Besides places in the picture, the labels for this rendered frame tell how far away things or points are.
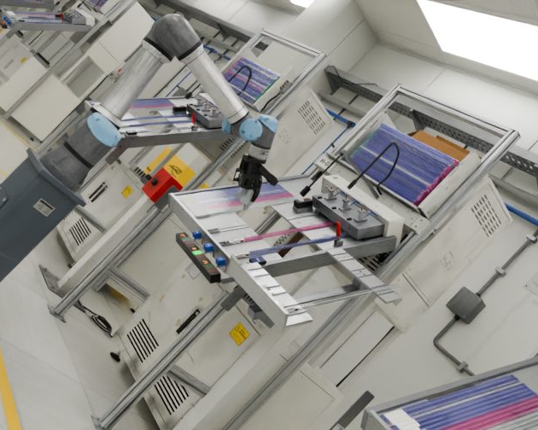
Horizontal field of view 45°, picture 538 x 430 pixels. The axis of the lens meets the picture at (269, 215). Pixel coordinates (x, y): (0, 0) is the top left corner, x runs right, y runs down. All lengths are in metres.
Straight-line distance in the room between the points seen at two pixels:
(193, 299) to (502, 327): 1.95
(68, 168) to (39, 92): 4.72
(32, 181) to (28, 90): 4.72
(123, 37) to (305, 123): 3.25
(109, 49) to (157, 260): 3.36
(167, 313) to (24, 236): 1.00
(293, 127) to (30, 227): 2.20
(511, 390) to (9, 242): 1.54
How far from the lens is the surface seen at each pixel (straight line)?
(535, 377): 2.14
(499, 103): 5.13
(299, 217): 2.73
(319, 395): 2.90
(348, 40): 6.15
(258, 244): 2.48
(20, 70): 6.69
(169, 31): 2.12
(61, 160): 2.08
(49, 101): 6.82
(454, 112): 3.03
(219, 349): 2.61
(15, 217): 2.08
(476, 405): 1.92
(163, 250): 3.89
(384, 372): 4.18
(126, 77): 2.22
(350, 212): 2.69
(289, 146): 3.98
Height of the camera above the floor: 0.83
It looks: 3 degrees up
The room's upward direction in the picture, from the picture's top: 44 degrees clockwise
